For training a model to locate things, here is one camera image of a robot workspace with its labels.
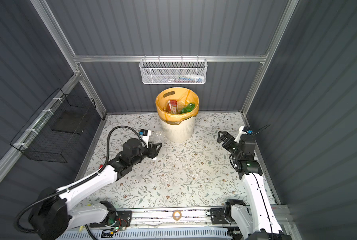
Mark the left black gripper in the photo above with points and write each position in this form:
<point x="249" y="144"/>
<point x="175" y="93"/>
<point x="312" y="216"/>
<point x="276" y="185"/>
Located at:
<point x="152" y="152"/>

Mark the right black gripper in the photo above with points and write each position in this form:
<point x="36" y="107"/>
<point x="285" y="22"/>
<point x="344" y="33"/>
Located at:
<point x="231" y="139"/>

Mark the yellow tea bottle red label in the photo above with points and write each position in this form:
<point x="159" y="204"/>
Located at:
<point x="172" y="106"/>

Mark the green bottle yellow cap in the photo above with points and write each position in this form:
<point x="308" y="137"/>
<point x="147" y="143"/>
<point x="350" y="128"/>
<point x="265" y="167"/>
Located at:
<point x="188" y="108"/>

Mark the clear bottle white cap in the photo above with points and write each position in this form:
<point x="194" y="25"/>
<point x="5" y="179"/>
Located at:
<point x="157" y="137"/>

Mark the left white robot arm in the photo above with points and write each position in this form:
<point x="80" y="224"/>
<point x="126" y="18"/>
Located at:
<point x="54" y="214"/>

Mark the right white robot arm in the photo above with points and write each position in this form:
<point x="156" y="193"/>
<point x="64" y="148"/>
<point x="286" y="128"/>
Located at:
<point x="256" y="222"/>

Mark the white ribbed trash bin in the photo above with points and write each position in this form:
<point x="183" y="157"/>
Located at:
<point x="181" y="132"/>

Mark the orange bin liner bag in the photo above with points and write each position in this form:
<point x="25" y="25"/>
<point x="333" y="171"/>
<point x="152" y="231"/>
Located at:
<point x="183" y="96"/>

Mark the tape roll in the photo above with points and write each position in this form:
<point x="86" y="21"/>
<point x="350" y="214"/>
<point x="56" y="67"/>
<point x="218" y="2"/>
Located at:
<point x="177" y="215"/>

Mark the white tube in basket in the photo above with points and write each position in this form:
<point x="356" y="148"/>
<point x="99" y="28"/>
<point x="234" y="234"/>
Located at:
<point x="195" y="78"/>

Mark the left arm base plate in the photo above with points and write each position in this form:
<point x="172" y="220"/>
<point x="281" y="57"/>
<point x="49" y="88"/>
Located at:
<point x="120" y="219"/>

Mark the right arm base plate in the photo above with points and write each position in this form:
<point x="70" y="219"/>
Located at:
<point x="220" y="216"/>

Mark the black wire wall basket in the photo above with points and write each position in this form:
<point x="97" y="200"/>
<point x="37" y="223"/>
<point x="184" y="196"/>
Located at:
<point x="52" y="135"/>

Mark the white wire wall basket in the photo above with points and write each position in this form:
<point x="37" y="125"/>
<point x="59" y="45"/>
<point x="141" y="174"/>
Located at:
<point x="171" y="71"/>

